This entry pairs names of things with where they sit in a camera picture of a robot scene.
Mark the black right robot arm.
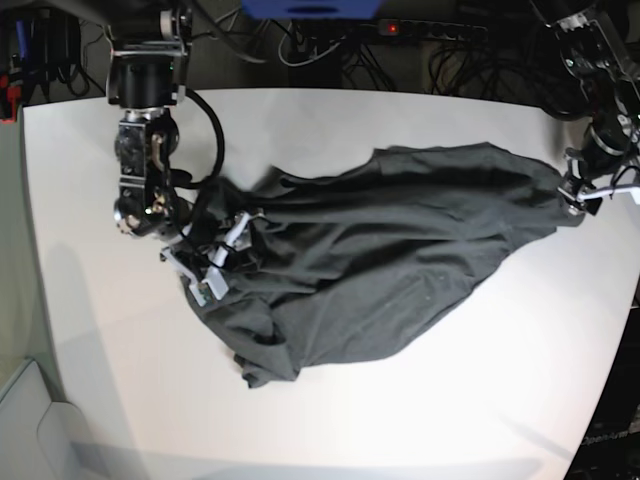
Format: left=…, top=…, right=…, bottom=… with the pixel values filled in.
left=57, top=1, right=253, bottom=305

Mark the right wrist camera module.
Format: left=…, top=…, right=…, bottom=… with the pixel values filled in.
left=188, top=283, right=217, bottom=307

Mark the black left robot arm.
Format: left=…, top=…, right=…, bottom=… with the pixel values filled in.
left=531, top=1, right=639, bottom=215

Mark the dark grey t-shirt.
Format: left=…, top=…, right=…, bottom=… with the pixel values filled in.
left=193, top=143, right=581, bottom=388

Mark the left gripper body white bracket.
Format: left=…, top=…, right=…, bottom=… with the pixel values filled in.
left=557, top=149, right=639, bottom=216

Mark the red black clamp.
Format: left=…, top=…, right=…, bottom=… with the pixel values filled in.
left=1, top=72, right=23, bottom=123

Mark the blue plastic box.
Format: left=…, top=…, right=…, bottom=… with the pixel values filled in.
left=241, top=0, right=382, bottom=19

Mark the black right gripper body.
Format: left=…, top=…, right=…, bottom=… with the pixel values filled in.
left=160, top=209, right=265, bottom=295

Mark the black power strip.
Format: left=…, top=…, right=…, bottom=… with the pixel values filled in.
left=377, top=19, right=489, bottom=42

